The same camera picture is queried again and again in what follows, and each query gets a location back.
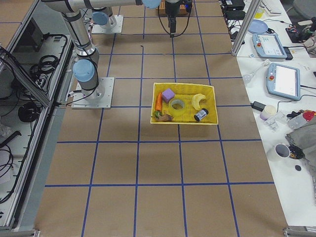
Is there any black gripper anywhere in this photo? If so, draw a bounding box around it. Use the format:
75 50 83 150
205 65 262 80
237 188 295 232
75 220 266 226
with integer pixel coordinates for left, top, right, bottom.
164 0 179 35

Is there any yellow packing tape roll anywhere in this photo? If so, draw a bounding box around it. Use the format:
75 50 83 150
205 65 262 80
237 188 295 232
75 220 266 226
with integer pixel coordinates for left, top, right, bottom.
168 99 186 117

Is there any purple foam cube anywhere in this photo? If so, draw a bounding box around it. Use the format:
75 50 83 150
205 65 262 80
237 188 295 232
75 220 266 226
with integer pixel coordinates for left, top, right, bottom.
162 88 175 103

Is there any blue plate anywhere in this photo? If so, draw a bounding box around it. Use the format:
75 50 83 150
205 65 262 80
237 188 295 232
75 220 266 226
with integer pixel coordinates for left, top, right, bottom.
248 19 269 34

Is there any pale yellow toy banana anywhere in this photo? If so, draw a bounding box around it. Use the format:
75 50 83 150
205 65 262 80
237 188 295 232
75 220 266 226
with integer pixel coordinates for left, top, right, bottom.
192 93 206 111

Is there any yellow plastic basket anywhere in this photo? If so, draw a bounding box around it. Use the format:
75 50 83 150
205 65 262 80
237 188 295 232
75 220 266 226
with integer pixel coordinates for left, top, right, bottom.
150 82 218 125

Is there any orange toy carrot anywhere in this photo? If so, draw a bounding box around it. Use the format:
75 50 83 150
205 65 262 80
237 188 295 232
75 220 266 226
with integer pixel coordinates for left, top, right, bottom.
155 92 162 112

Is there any upper teach pendant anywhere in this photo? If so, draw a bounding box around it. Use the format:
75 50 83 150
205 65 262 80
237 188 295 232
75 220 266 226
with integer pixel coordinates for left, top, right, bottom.
252 34 287 59

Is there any teach pendant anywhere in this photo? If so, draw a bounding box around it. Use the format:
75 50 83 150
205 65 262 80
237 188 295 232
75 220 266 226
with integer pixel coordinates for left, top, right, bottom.
266 63 301 101
252 34 287 59

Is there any black cylindrical battery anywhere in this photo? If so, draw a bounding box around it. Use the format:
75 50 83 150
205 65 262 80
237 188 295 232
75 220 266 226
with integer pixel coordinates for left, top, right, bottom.
194 108 209 122

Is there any brown toy animal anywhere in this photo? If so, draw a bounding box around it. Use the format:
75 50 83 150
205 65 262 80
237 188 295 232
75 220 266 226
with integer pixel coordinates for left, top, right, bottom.
154 111 173 122

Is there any lower teach pendant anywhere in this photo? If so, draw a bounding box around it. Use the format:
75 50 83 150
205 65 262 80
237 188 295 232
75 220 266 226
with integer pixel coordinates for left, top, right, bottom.
266 63 301 101

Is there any lavender white jar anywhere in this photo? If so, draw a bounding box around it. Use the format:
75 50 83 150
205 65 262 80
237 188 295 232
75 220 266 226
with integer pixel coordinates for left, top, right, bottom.
260 105 277 120

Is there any grey cloth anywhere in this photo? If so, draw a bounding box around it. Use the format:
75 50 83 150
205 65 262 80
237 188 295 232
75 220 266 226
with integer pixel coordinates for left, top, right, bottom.
286 123 316 177

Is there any white mug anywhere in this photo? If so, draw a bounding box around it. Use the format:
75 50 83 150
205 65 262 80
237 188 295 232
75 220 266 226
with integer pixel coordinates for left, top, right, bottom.
267 143 291 161

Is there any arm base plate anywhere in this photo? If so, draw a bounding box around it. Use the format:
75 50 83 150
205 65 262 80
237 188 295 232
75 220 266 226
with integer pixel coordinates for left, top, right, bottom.
71 77 115 109
91 12 124 34

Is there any aluminium frame post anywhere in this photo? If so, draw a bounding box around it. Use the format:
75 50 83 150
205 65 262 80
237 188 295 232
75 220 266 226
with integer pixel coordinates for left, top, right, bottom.
231 0 262 56

